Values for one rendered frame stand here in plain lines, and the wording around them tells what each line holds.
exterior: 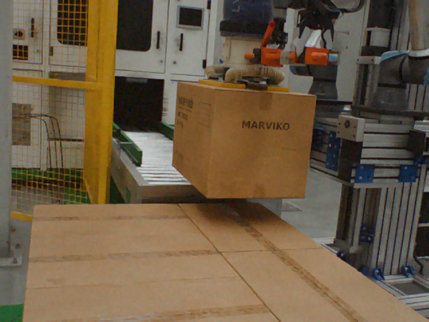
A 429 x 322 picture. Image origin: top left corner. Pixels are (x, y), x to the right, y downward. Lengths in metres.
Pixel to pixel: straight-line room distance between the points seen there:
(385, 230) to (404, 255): 0.19
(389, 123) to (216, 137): 0.74
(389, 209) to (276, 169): 0.78
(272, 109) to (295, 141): 0.16
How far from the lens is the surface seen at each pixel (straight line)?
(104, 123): 2.97
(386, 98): 2.17
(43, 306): 1.33
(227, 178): 1.85
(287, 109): 1.90
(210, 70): 2.24
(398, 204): 2.54
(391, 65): 2.17
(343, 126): 2.13
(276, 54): 1.79
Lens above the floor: 1.14
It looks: 10 degrees down
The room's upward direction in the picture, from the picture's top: 5 degrees clockwise
